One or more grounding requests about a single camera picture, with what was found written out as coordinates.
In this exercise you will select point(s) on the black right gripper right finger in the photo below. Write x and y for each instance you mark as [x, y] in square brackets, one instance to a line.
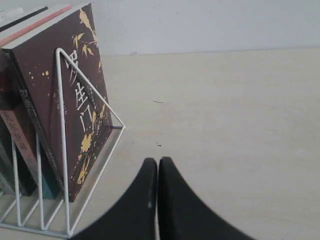
[182, 215]

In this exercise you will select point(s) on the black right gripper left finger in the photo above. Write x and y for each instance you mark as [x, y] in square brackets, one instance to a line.
[132, 217]

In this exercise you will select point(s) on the red and teal book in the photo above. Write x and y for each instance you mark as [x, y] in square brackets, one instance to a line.
[29, 100]

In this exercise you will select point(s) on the black spine book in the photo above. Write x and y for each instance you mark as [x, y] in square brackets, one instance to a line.
[5, 160]

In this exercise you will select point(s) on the dark brown gold-print book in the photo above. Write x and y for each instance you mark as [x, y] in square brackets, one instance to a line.
[88, 120]

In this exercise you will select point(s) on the white wire book rack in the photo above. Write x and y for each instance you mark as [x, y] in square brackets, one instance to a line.
[69, 228]

